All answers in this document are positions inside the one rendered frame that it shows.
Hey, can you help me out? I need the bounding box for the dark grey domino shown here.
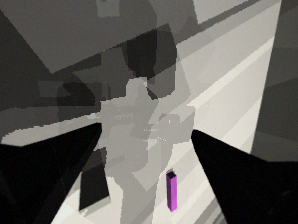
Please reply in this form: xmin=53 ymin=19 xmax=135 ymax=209
xmin=78 ymin=165 xmax=111 ymax=219

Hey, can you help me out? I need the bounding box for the purple rectangular block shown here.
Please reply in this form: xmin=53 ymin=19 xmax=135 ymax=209
xmin=166 ymin=171 xmax=177 ymax=212

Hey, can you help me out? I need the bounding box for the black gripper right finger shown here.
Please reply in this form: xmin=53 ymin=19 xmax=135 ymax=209
xmin=191 ymin=129 xmax=298 ymax=224

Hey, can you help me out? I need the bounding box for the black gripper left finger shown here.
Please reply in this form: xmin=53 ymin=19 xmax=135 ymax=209
xmin=0 ymin=123 xmax=102 ymax=224

